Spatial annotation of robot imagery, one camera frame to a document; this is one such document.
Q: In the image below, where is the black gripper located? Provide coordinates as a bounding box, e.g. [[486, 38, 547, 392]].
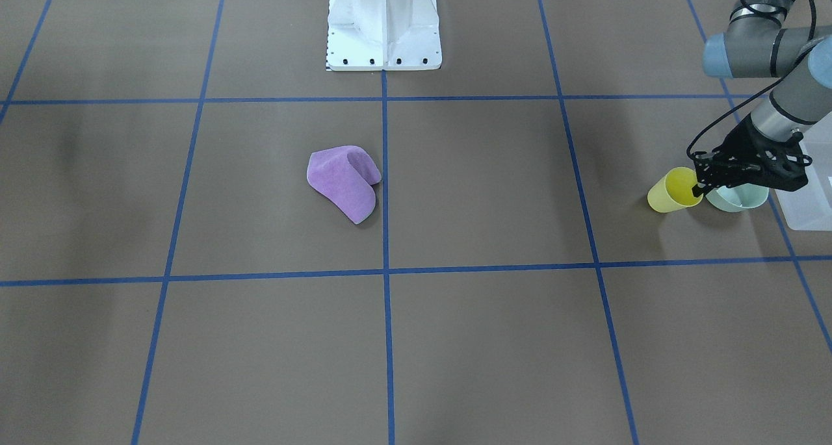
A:
[[693, 117, 813, 193]]

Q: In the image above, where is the green ceramic bowl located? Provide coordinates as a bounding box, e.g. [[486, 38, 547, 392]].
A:
[[705, 184, 770, 213]]

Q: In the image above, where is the yellow plastic cup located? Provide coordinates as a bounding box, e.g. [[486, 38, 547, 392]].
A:
[[647, 167, 703, 213]]

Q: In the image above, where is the purple cloth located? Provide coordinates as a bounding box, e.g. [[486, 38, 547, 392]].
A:
[[306, 146, 382, 225]]

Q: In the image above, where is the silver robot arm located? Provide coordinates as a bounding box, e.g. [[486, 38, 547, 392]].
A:
[[686, 0, 831, 197]]

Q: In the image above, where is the clear plastic storage box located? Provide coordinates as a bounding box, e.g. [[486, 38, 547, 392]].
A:
[[776, 114, 831, 231]]

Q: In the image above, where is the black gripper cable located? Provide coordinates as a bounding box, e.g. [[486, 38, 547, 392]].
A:
[[686, 0, 818, 163]]

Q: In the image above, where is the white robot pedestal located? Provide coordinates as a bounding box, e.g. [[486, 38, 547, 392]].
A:
[[325, 0, 443, 71]]

